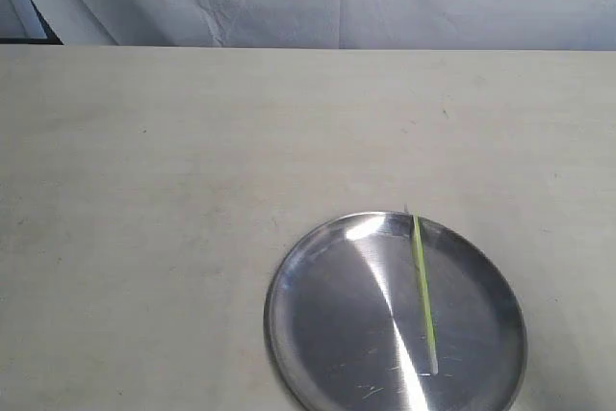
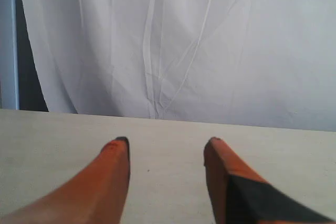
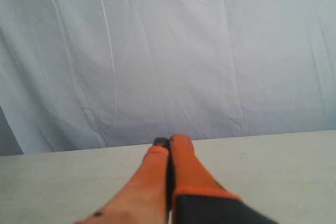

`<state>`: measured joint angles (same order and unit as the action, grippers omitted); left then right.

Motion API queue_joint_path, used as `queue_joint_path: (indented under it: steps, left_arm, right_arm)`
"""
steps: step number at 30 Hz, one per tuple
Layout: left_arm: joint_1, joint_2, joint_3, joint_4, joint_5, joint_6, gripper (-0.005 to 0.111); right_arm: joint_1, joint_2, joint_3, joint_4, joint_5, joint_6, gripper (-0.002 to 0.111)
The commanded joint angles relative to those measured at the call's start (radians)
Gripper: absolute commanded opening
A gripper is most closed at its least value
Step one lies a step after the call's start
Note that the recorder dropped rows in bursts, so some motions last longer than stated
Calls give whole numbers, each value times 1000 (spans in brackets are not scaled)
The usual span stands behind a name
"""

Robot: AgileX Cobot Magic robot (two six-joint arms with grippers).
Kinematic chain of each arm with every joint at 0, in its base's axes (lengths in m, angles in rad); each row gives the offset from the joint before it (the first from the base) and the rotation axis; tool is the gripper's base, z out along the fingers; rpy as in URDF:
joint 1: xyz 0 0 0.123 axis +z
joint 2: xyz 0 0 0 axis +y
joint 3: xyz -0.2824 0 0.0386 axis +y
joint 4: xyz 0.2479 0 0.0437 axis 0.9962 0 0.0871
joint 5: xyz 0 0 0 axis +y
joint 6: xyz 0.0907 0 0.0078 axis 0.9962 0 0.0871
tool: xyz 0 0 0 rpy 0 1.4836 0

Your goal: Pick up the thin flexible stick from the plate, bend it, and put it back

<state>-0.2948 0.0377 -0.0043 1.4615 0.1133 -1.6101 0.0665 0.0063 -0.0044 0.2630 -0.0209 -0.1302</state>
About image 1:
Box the thin green stick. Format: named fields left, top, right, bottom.
left=411, top=215, right=439, bottom=375

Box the round silver metal plate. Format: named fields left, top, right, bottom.
left=264, top=211, right=527, bottom=410

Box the dark frame at left edge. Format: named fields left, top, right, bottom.
left=0, top=0, right=63, bottom=45

